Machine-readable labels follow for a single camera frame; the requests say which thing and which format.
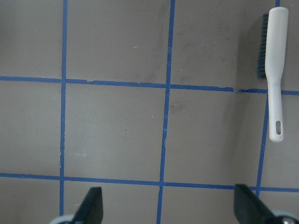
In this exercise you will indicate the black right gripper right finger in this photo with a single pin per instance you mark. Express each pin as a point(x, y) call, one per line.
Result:
point(248, 208)

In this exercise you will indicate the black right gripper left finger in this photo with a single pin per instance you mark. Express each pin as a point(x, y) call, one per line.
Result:
point(91, 208)

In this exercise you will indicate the white hand brush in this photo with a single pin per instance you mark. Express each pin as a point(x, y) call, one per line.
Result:
point(270, 64)

